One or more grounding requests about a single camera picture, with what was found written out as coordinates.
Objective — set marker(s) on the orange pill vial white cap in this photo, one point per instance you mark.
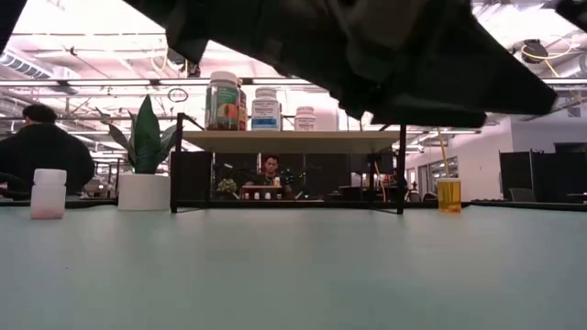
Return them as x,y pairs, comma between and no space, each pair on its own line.
449,197

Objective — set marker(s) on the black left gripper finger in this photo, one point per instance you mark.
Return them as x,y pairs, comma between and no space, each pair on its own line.
458,59
431,112

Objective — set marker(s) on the silver ceiling air duct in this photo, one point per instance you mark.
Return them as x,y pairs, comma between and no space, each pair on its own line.
23,66

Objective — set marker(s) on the wide black partition panel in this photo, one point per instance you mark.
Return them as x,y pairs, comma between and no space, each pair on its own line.
550,174

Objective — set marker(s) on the white Melatonin bottle blue label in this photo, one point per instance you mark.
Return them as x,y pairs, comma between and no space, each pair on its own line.
266,114

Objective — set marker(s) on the snake plant in white pot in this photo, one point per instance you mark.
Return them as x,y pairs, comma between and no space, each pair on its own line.
144,192

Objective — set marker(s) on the wooden shelf black metal frame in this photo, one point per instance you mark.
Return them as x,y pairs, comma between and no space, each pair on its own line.
293,142

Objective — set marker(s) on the clear gummy jar green label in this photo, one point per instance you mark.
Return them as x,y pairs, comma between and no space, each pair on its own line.
222,105

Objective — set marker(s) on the small plain white bottle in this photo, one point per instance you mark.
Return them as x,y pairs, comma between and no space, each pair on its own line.
48,197

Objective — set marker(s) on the person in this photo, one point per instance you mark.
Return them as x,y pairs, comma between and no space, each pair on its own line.
270,167
46,156

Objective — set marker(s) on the narrow black partition panel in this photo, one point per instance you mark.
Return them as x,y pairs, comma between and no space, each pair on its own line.
192,179

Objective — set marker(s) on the slim white blue-trimmed bottle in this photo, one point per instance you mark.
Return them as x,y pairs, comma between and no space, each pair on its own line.
305,121

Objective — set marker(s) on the long ceiling light strip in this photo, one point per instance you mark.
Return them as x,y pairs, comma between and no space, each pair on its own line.
105,83

